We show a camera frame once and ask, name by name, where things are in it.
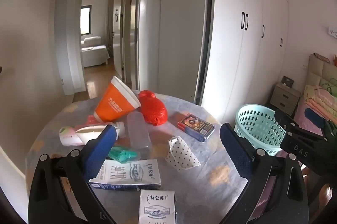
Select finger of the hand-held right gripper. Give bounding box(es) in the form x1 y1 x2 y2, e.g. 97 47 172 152
305 107 328 130
274 109 328 161

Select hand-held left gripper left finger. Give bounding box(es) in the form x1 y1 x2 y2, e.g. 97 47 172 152
28 124 118 224

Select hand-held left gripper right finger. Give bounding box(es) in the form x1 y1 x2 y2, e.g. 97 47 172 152
220 123 309 224

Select teal plastic basket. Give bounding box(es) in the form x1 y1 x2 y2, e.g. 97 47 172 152
234 104 286 156

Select pink plastic packet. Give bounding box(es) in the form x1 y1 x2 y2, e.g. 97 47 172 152
85 115 106 125

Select red plastic bag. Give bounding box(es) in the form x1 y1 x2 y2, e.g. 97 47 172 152
138 90 168 126

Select pink bed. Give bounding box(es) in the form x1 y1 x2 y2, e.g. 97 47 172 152
292 101 325 136

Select folded pastel blankets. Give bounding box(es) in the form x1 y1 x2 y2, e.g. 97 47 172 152
303 85 337 124

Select green plastic wrapper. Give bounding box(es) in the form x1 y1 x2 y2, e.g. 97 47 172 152
108 146 140 163

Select white and pink tube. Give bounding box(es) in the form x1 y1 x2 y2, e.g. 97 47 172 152
59 121 127 147

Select beige nightstand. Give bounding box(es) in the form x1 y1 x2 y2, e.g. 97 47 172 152
271 83 301 116

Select flattened white milk carton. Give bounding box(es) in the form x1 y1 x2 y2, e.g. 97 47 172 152
89 159 162 191

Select clear plastic bottle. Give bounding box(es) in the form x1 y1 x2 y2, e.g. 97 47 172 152
126 111 152 158

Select beige padded headboard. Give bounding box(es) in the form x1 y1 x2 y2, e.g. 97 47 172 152
305 53 337 87

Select red and blue card box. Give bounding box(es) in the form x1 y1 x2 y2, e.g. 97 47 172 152
177 113 215 142

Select orange paper cup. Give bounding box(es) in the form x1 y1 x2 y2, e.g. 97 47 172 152
94 76 141 123

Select upright white milk carton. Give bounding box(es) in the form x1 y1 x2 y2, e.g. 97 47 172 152
138 189 176 224

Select white wardrobe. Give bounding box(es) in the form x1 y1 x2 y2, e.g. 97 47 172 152
201 0 290 124

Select white sofa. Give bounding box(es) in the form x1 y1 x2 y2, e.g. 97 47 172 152
80 36 110 67

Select white interior door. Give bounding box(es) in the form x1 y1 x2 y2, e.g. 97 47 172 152
119 0 127 83

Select beige curtain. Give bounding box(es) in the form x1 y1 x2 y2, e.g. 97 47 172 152
107 0 115 56

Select dark framed window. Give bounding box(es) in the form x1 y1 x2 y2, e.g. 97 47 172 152
80 5 91 35

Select white sliding door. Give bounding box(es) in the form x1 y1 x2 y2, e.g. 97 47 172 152
137 0 212 106

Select dark picture frame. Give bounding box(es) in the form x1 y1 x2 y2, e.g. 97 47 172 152
281 76 295 87

